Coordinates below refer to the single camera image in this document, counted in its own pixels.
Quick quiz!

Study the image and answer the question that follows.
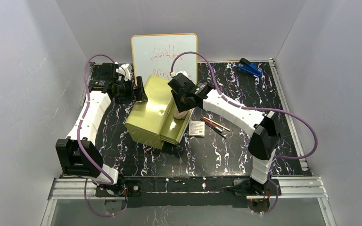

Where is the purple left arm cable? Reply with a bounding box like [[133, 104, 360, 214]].
[[76, 54, 118, 218]]

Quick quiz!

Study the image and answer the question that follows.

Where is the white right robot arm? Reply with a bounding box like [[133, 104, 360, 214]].
[[168, 72, 280, 193]]

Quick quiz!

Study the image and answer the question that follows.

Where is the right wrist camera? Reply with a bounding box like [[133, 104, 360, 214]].
[[170, 71, 189, 79]]

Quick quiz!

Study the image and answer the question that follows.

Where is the small round powder puff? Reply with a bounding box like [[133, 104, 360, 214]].
[[173, 111, 189, 120]]

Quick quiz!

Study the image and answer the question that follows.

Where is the aluminium right side rail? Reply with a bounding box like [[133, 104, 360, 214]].
[[269, 58, 309, 172]]

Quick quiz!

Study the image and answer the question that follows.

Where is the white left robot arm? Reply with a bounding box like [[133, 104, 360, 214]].
[[55, 63, 148, 186]]

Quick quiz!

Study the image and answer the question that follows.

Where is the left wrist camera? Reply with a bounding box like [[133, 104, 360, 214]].
[[115, 64, 131, 81]]

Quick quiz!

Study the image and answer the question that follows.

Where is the aluminium rail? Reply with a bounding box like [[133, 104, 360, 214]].
[[269, 58, 309, 172], [49, 176, 328, 200]]

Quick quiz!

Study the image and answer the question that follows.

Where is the red lip pencil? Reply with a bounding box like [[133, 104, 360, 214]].
[[200, 117, 223, 133]]

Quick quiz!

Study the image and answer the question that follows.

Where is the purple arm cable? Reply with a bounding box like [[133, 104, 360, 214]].
[[76, 54, 118, 218], [170, 51, 319, 215]]

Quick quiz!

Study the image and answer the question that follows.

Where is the blue stapler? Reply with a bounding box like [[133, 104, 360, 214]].
[[237, 58, 262, 78]]

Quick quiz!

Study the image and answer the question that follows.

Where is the black eyeliner pencil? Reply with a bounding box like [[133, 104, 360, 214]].
[[200, 118, 226, 138]]

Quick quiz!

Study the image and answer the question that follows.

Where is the white makeup packet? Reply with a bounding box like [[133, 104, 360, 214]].
[[189, 121, 205, 137]]

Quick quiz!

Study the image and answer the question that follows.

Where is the thin wooden stick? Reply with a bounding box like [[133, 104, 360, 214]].
[[202, 117, 231, 131]]

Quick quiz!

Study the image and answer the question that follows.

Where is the aluminium front rail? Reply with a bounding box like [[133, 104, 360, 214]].
[[49, 176, 328, 200]]

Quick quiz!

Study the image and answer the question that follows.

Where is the green metal drawer chest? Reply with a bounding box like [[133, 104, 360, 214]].
[[125, 75, 193, 149]]

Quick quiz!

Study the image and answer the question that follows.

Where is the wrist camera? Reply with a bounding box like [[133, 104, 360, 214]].
[[115, 64, 131, 81], [170, 71, 189, 79]]

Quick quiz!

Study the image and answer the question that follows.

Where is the orange framed whiteboard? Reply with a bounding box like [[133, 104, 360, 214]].
[[131, 33, 198, 83]]

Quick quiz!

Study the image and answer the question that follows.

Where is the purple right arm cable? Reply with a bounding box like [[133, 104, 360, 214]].
[[170, 51, 319, 215]]

